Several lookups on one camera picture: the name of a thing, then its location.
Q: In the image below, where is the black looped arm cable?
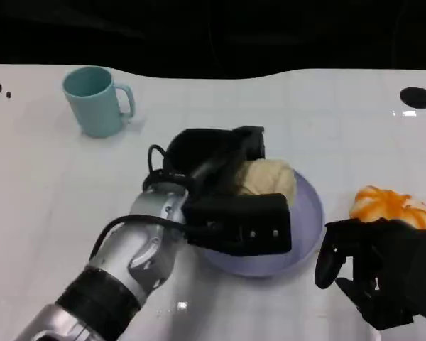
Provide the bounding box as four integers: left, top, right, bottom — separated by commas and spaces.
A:
89, 214, 187, 260
143, 144, 192, 191

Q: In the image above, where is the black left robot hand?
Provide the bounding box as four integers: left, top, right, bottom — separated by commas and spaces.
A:
162, 125, 267, 197

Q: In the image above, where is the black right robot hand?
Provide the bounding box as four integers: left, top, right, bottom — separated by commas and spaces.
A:
315, 218, 418, 331

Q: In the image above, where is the pale green mug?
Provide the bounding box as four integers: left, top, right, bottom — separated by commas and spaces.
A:
62, 66, 136, 139

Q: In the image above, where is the lilac plate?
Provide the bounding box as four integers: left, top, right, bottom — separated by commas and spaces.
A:
198, 168, 325, 278

